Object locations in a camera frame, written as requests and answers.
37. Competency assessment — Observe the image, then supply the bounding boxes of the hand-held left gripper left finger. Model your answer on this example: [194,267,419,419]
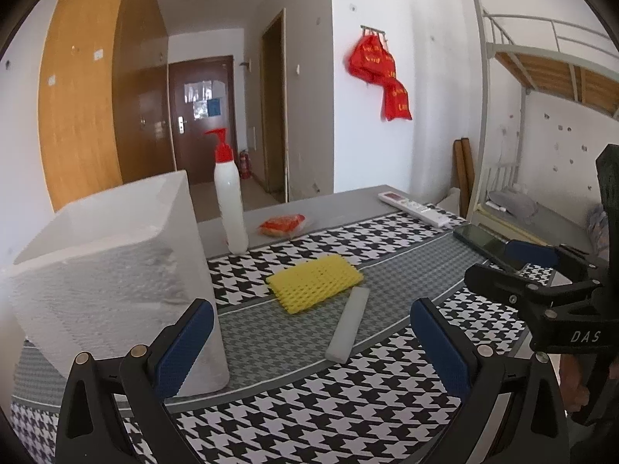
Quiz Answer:
[55,298,216,464]

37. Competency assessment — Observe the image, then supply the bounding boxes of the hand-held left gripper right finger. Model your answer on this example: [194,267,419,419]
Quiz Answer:
[410,298,571,464]

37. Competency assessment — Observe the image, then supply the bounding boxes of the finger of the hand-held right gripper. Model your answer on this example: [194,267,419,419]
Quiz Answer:
[505,240,610,283]
[464,262,605,329]

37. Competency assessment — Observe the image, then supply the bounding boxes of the white foam strip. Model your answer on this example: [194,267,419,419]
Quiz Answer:
[325,286,371,362]

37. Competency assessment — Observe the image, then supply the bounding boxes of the white foam box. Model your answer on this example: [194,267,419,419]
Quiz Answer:
[2,170,230,397]

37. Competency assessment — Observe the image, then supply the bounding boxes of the yellow foam net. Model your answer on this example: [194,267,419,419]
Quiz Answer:
[266,254,364,315]

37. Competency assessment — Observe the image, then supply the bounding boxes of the person's right hand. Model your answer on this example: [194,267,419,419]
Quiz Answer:
[560,354,592,413]

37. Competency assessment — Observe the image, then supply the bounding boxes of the black smartphone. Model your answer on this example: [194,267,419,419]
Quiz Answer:
[453,223,525,271]

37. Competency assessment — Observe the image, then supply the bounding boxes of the grey pillow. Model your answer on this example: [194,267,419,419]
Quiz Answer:
[486,189,539,219]

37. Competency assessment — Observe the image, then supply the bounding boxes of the patterned blanket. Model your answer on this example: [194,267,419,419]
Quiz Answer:
[586,203,611,253]

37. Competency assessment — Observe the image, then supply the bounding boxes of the wooden pole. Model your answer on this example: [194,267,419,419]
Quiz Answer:
[461,138,477,218]
[453,139,471,217]

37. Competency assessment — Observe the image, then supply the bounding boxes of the houndstooth tablecloth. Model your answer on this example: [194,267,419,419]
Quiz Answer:
[10,184,557,464]

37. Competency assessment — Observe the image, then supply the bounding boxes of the white remote control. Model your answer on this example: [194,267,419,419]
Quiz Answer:
[378,191,451,227]

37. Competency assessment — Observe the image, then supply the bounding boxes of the white red pump bottle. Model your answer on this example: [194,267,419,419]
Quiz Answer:
[204,128,250,255]

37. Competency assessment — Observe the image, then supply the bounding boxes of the orange snack packet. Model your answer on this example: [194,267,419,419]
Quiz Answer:
[258,213,306,237]

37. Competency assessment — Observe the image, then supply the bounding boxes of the white metal bunk bed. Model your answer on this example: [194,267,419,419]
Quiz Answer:
[473,0,619,252]

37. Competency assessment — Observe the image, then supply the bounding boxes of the dark brown door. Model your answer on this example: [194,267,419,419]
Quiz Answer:
[168,55,235,185]

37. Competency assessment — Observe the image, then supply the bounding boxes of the red cloth banner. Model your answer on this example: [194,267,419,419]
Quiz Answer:
[348,34,413,123]

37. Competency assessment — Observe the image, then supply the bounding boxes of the wooden wardrobe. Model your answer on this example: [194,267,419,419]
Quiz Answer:
[39,0,170,213]

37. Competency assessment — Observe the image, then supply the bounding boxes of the wooden side door frame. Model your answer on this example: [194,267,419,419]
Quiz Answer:
[261,8,289,204]

